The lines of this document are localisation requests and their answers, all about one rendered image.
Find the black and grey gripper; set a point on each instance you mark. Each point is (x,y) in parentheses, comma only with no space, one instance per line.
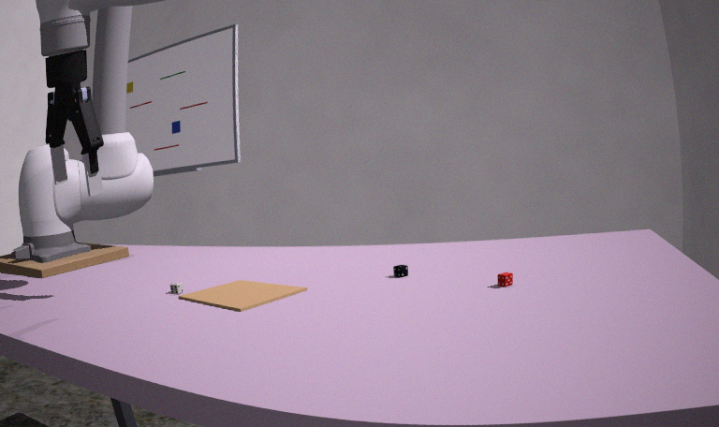
(69,69)

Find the tan square mat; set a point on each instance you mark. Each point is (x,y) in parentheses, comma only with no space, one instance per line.
(242,295)

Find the red die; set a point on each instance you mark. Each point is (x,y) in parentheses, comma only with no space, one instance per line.
(505,279)

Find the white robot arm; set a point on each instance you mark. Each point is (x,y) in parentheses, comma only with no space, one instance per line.
(48,211)

